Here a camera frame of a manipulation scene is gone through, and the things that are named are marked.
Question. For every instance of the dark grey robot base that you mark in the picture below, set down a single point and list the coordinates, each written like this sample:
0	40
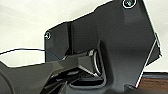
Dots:
123	40

